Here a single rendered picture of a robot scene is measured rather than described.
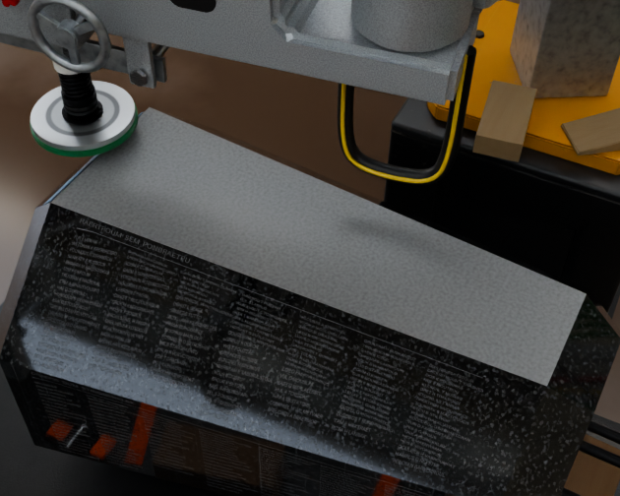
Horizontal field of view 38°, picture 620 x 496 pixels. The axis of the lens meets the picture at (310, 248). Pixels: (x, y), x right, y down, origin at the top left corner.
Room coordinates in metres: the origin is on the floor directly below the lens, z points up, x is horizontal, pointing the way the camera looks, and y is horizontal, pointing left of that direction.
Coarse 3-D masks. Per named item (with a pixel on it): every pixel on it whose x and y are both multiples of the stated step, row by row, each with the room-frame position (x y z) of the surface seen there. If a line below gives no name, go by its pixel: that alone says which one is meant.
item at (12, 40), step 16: (32, 48) 1.40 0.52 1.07; (64, 48) 1.37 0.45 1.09; (80, 48) 1.37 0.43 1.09; (96, 48) 1.36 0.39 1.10; (112, 48) 1.35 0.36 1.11; (160, 48) 1.38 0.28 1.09; (112, 64) 1.35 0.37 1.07; (160, 64) 1.32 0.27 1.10; (144, 80) 1.29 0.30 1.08; (160, 80) 1.32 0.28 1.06
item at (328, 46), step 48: (96, 0) 1.31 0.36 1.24; (144, 0) 1.28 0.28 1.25; (192, 0) 1.25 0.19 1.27; (240, 0) 1.23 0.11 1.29; (288, 0) 1.26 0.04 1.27; (336, 0) 1.31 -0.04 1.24; (144, 48) 1.30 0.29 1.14; (192, 48) 1.26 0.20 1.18; (240, 48) 1.23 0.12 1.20; (288, 48) 1.21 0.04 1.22; (336, 48) 1.19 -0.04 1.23; (384, 48) 1.18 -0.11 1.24; (432, 96) 1.13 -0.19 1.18
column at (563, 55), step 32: (544, 0) 1.67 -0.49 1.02; (576, 0) 1.65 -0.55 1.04; (608, 0) 1.65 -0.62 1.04; (544, 32) 1.64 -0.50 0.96; (576, 32) 1.65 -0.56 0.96; (608, 32) 1.65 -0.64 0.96; (544, 64) 1.64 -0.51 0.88; (576, 64) 1.65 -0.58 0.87; (608, 64) 1.65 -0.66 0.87; (544, 96) 1.64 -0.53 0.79
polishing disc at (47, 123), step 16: (48, 96) 1.50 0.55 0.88; (112, 96) 1.50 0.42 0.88; (128, 96) 1.50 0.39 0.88; (32, 112) 1.45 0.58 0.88; (48, 112) 1.45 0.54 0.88; (112, 112) 1.45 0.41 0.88; (128, 112) 1.45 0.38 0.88; (32, 128) 1.40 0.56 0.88; (48, 128) 1.40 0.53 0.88; (64, 128) 1.40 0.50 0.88; (80, 128) 1.40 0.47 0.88; (96, 128) 1.40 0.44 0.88; (112, 128) 1.40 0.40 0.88; (128, 128) 1.41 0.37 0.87; (48, 144) 1.36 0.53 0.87; (64, 144) 1.35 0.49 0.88; (80, 144) 1.35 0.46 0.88; (96, 144) 1.35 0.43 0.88
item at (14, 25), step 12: (0, 0) 1.36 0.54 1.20; (24, 0) 1.34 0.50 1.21; (0, 12) 1.36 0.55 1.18; (12, 12) 1.35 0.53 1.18; (24, 12) 1.34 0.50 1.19; (48, 12) 1.33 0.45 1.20; (60, 12) 1.32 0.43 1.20; (72, 12) 1.32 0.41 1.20; (0, 24) 1.36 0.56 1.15; (12, 24) 1.35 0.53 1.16; (24, 24) 1.35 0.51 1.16; (24, 36) 1.35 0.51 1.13; (48, 36) 1.33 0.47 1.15
